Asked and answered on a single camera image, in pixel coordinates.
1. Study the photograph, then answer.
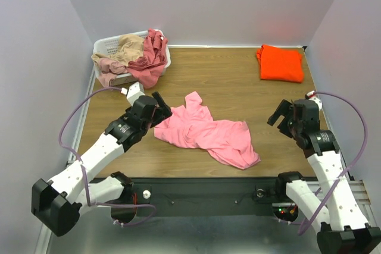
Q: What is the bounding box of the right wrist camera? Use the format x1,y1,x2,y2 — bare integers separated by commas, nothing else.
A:
305,90,323,111

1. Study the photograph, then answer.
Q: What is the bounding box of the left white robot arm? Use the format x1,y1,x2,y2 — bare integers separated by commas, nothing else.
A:
31,92,172,237

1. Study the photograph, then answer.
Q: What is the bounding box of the folded orange t shirt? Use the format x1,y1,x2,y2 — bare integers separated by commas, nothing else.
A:
256,44,304,83

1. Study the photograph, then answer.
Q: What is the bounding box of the white plastic laundry basket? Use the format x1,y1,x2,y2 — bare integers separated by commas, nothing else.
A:
93,29,171,86

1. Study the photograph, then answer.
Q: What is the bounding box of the beige t shirt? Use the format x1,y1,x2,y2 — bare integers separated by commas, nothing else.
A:
91,34,145,64

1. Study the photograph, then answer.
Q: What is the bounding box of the aluminium frame rail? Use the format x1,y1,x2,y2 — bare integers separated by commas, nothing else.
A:
34,68,96,254

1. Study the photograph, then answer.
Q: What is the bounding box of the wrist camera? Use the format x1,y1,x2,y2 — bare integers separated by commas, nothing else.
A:
305,90,323,111
121,82,145,106

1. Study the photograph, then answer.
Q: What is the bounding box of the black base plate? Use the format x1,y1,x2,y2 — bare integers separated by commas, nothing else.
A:
111,177,302,224

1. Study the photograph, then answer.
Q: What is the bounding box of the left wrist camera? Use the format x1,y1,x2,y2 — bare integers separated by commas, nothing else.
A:
121,82,145,106

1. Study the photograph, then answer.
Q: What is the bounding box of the dark red t shirt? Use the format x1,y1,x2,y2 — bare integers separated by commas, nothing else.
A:
127,29,168,89

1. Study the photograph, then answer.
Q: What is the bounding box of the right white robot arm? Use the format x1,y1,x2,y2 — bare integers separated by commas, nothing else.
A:
267,92,380,253

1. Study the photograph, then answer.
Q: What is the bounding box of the dusty pink t shirt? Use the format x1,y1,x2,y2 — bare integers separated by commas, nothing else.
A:
98,58,128,87

